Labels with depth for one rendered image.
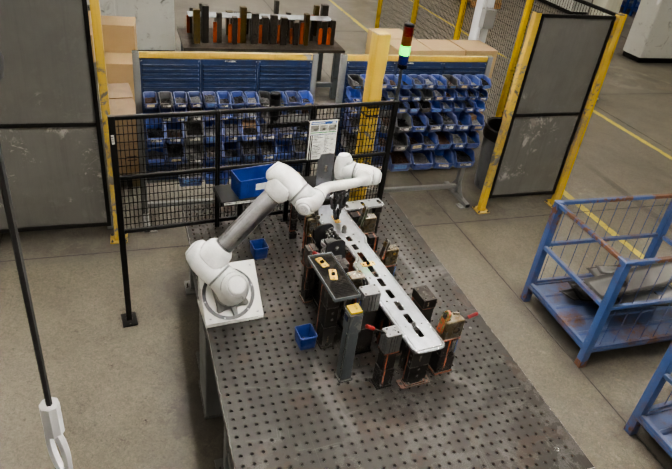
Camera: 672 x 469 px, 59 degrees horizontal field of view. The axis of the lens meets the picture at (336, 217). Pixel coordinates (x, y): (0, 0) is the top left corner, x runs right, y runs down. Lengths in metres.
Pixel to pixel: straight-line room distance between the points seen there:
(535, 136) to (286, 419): 4.13
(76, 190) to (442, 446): 3.42
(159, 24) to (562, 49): 5.89
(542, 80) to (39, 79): 4.18
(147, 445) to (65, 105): 2.45
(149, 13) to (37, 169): 4.92
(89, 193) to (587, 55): 4.52
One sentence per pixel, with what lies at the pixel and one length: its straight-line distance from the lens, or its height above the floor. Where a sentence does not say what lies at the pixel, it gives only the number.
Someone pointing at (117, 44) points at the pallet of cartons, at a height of 0.84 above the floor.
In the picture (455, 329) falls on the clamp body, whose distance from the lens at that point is 3.13.
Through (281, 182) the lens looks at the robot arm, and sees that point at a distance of 3.03.
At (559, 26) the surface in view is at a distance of 5.82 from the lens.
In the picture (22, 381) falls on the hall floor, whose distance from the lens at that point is 4.27.
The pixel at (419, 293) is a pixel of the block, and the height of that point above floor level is 1.03.
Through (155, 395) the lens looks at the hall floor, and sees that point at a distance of 4.02.
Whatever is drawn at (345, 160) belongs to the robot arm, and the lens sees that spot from 3.51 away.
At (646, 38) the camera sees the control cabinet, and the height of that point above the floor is 0.48.
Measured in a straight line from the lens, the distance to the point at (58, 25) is 4.59.
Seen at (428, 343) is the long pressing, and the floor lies 1.00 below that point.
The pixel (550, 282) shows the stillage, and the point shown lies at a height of 0.17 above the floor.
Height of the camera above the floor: 3.00
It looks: 32 degrees down
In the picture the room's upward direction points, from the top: 8 degrees clockwise
